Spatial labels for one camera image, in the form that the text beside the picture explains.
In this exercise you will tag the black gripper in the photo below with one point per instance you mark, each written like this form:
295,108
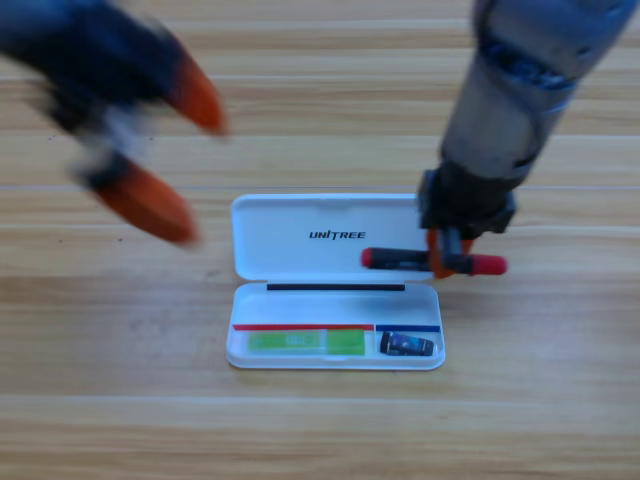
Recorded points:
90,70
470,200

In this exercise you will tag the red and black marker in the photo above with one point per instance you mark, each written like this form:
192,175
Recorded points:
395,259

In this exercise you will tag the blue and black eraser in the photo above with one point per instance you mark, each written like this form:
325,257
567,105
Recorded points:
406,344

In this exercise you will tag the green and white lead box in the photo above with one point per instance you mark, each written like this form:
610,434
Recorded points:
305,342

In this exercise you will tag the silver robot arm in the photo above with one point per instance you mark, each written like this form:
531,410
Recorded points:
525,85

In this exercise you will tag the white Unitree pencil case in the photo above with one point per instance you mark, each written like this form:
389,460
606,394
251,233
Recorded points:
320,310

